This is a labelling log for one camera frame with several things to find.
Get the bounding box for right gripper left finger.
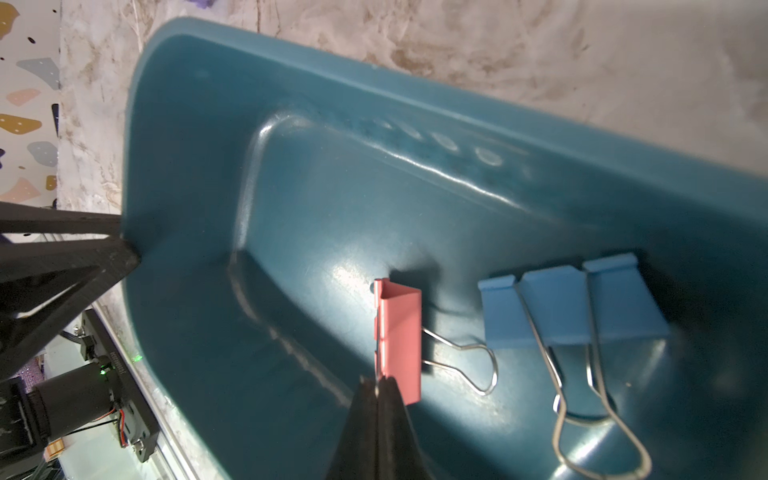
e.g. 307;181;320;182
326;378;378;479

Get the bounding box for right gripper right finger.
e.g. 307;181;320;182
377;377;432;479

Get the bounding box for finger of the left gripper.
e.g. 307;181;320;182
1;202;140;378

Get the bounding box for teal plastic storage box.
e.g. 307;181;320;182
123;18;767;479

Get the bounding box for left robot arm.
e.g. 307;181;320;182
1;202;161;479

